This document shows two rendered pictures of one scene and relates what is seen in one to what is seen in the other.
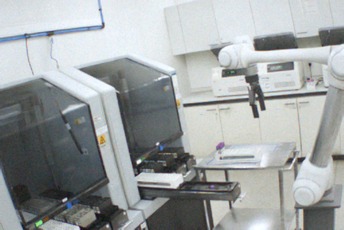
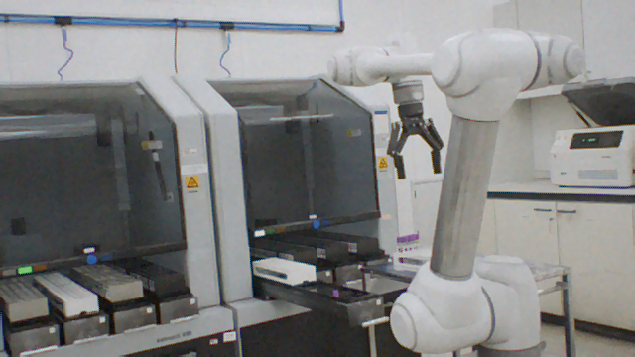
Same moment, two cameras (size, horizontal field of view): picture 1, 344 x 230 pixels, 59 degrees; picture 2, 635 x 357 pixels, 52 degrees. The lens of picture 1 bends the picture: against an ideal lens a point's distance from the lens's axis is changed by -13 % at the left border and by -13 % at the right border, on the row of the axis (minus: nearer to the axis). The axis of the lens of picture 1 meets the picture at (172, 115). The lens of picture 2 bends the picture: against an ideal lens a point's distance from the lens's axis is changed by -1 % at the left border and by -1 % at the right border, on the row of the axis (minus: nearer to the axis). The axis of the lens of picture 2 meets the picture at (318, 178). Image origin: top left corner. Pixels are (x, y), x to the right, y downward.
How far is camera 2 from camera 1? 106 cm
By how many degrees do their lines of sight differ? 26
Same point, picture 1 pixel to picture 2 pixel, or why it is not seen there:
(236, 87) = (595, 172)
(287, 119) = not seen: outside the picture
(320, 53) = not seen: hidden behind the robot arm
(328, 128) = (446, 196)
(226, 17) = (604, 26)
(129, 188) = (231, 272)
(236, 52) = (350, 58)
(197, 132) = (515, 251)
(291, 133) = not seen: outside the picture
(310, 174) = (418, 285)
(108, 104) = (217, 134)
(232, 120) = (579, 236)
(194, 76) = (543, 147)
